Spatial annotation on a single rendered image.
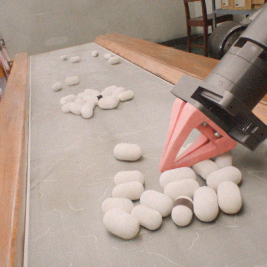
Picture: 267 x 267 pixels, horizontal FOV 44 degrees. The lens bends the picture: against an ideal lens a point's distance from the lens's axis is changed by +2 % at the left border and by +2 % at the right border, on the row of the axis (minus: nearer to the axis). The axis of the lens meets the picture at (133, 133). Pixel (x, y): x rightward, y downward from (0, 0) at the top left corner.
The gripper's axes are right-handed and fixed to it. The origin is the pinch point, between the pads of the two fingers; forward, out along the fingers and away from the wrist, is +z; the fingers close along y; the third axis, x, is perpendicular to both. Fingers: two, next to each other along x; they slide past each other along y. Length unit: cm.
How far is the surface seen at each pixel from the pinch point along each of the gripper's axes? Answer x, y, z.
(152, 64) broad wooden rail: 10, -51, -12
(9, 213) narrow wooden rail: -10.8, 0.4, 12.2
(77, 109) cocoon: -3.8, -30.4, 5.0
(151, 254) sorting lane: -2.0, 9.0, 5.3
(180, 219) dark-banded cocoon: -0.8, 7.6, 2.0
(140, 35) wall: 120, -476, -78
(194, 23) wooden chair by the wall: 131, -354, -112
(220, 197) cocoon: 1.5, 7.1, -1.5
